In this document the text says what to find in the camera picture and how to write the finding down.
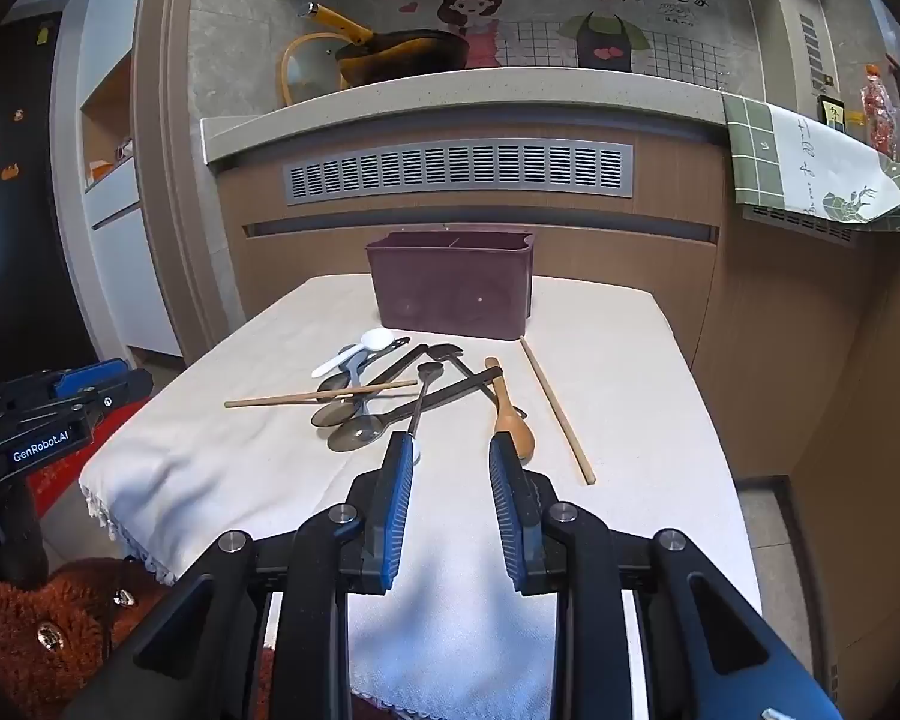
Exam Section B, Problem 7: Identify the cartoon wall sticker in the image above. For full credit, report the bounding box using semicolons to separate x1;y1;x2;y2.
375;0;728;76

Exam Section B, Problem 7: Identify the white wall vent panel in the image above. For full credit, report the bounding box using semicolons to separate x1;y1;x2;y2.
799;11;835;91

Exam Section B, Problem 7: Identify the pale plastic rice spoon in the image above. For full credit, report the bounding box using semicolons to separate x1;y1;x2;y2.
311;330;391;379

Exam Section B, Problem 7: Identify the wooden spoon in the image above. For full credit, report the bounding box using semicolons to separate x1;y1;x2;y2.
484;357;538;467

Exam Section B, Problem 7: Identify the green checked towel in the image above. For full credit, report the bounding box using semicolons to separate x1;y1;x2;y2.
722;92;900;232

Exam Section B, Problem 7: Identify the frying pan with yellow handle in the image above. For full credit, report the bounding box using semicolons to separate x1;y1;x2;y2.
298;2;471;87

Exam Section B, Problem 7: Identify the black spatula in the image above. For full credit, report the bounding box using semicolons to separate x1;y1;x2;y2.
426;343;530;421

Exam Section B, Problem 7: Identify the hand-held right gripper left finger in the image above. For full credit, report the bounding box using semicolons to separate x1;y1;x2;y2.
60;431;413;720

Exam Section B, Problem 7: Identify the wooden chopstick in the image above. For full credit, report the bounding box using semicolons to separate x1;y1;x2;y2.
225;381;419;409
520;337;596;486

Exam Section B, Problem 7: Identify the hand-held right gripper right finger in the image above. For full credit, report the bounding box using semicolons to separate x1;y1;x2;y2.
487;432;845;720

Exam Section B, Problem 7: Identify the maroon plastic utensil holder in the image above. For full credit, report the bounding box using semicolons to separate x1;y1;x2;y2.
365;231;535;338

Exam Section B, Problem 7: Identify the brown fleece garment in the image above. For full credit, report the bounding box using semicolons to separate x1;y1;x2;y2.
0;555;170;720

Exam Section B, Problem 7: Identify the short grey vent grille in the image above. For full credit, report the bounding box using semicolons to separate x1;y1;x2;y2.
742;202;856;245

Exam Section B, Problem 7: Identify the kitchen counter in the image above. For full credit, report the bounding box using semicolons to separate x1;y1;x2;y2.
199;67;900;481

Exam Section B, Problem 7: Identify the black fridge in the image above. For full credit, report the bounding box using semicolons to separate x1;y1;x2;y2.
0;11;95;383

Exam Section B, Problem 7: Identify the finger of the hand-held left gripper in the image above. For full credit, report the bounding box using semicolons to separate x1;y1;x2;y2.
0;358;132;410
0;369;153;440

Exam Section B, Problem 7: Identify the glass lid with yellow rim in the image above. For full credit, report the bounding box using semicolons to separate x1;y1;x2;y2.
274;31;361;107

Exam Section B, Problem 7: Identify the small metal ladle spoon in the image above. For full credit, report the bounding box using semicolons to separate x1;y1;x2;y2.
403;361;446;442

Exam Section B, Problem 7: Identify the black handled utensil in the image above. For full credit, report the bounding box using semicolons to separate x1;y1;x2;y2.
315;336;412;401
356;343;430;392

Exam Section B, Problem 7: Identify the long grey vent grille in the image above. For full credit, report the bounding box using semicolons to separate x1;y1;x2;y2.
283;139;635;207

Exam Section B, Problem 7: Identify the orange item on shelf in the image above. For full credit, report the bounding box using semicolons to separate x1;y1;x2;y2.
88;142;132;182

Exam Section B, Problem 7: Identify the red floor mat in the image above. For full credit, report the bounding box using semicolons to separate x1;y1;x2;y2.
26;450;100;512

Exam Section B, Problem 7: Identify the white tablecloth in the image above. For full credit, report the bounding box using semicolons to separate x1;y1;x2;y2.
79;274;764;720

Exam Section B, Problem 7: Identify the white shelving cabinet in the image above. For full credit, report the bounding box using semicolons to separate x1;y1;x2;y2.
49;0;188;361

